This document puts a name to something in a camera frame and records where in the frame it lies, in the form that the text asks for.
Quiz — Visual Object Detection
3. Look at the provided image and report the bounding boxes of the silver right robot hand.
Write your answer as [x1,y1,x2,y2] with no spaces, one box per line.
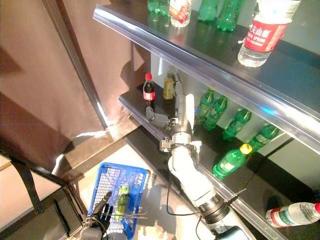
[145,72,198,145]

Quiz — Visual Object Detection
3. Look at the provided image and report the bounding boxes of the dark left robot hand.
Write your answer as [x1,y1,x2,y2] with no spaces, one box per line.
[84,191,115,234]

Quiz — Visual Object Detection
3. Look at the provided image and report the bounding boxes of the blue plastic mesh basket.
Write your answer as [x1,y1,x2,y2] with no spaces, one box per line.
[87,162,151,240]

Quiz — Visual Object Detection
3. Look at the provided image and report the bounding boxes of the green tea bottle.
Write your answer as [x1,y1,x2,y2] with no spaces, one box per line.
[114,183,131,222]

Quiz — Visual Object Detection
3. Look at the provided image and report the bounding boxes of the yellow-green tea bottle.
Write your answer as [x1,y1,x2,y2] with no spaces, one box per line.
[162,71,176,101]

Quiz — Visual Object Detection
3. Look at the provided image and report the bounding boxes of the black shelf base board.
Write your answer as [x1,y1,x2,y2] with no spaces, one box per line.
[124,126,176,182]

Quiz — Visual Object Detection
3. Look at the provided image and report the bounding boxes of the cola bottle red cap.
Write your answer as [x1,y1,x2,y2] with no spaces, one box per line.
[142,72,156,107]

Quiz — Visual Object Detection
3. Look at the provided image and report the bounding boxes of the green soda bottle yellow cap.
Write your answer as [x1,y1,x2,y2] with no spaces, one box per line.
[212,143,253,180]

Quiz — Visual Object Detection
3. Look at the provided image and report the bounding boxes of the dark metal pole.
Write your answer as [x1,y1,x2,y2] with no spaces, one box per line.
[41,0,111,131]

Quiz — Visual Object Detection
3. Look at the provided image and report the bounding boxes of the large water bottle red label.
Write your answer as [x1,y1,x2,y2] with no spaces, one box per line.
[237,0,302,68]

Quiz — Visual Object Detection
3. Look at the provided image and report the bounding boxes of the water bottle red-green label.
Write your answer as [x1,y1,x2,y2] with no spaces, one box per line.
[265,201,320,229]

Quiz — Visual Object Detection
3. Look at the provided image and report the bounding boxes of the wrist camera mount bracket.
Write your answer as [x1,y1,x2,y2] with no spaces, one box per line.
[159,138,203,158]

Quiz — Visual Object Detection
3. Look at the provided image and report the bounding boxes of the black shelf board clear rail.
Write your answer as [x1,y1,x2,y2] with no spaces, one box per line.
[117,83,320,240]
[92,0,320,158]

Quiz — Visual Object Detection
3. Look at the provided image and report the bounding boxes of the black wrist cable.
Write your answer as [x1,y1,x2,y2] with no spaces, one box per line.
[165,174,214,237]

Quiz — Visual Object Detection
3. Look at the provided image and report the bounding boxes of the black strap frame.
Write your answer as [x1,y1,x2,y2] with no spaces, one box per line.
[0,143,87,237]

